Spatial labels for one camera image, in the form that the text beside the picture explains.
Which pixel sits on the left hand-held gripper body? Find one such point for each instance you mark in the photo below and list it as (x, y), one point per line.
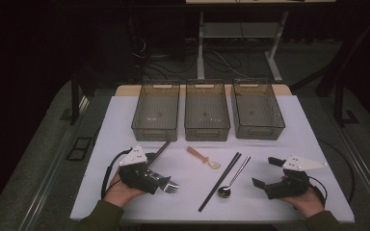
(138, 178)

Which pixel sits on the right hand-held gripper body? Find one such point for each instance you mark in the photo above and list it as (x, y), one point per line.
(289, 186)

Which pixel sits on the brown chopstick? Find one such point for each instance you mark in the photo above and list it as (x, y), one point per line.
(160, 152)

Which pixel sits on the metal spoon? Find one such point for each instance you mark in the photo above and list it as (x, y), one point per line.
(224, 192)

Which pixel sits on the black chopstick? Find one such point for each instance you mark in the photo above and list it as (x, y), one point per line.
(222, 181)
(219, 181)

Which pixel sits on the smoky transparent plastic bin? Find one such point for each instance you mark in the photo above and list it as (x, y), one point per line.
(256, 110)
(206, 110)
(156, 110)

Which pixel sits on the person's left hand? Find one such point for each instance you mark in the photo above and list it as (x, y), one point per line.
(122, 192)

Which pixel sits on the person's right hand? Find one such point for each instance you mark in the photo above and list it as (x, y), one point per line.
(306, 202)

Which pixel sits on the white table mat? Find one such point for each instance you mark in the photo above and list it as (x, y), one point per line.
(186, 199)

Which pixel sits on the black metal stand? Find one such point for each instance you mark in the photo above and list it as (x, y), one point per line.
(74, 102)
(339, 106)

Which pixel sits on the metal floor rail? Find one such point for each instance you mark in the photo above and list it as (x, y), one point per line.
(366, 173)
(49, 176)

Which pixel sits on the white metal desk frame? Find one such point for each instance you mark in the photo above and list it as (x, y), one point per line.
(200, 48)

